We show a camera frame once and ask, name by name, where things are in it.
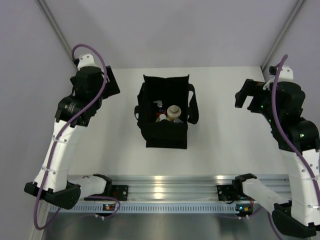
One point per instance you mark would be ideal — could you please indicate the yellow liquid bottle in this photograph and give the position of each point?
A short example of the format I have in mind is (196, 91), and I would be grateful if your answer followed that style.
(162, 117)

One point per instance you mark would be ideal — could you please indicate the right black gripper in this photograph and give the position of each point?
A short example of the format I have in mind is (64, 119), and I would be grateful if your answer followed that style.
(254, 89)

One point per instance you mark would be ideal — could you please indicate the white slotted cable duct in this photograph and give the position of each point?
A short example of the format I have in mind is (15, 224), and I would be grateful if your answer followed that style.
(163, 208)

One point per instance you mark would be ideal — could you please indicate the aluminium mounting rail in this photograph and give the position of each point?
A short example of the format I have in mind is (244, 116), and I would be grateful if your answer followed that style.
(174, 188)

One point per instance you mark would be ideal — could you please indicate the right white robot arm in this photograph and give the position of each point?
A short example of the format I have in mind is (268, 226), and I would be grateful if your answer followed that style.
(299, 143)

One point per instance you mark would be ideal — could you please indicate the black canvas bag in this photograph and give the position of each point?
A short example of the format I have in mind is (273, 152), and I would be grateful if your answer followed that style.
(170, 91)

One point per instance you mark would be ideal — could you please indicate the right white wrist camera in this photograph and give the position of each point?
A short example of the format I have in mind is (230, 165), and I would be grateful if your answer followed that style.
(286, 75)

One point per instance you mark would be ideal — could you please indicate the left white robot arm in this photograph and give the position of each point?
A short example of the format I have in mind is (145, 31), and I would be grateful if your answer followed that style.
(51, 183)

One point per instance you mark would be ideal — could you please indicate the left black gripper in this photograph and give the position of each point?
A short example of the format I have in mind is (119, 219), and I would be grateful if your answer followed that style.
(110, 88)

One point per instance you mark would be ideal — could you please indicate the beige wide-cap bottle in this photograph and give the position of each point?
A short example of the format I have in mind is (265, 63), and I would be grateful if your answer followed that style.
(173, 112)

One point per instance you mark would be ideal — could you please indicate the orange pump bottle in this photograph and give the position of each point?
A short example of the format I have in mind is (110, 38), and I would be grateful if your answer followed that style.
(177, 120)
(160, 109)

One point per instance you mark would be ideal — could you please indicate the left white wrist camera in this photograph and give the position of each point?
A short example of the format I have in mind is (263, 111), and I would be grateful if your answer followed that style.
(85, 60)

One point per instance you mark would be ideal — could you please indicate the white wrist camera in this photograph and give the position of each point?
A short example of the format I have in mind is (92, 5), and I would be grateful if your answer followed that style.
(85, 60)
(286, 75)

